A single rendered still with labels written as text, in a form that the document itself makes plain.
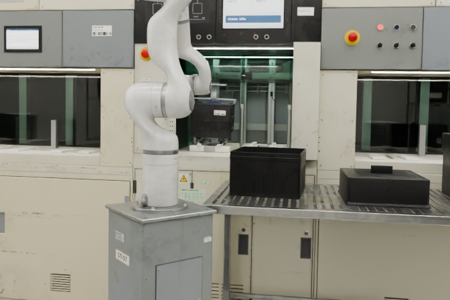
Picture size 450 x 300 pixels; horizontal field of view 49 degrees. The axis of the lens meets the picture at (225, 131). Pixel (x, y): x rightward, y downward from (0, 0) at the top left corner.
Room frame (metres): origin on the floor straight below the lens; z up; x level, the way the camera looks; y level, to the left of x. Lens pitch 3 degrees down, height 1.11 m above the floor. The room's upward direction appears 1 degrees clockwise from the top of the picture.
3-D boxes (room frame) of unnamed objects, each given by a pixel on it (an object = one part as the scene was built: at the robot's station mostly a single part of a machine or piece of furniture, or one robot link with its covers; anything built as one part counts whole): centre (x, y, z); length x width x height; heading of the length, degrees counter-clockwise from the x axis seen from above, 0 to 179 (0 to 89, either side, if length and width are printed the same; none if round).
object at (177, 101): (1.67, 0.19, 1.31); 0.16 x 0.12 x 0.50; 82
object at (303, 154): (2.03, -0.18, 0.85); 0.28 x 0.28 x 0.17; 76
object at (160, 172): (1.68, 0.22, 0.85); 0.19 x 0.19 x 0.18
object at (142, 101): (1.68, 0.25, 1.07); 0.19 x 0.12 x 0.24; 82
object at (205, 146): (2.66, 0.06, 0.89); 0.22 x 0.21 x 0.04; 172
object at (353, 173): (1.90, -0.60, 0.83); 0.29 x 0.29 x 0.13; 83
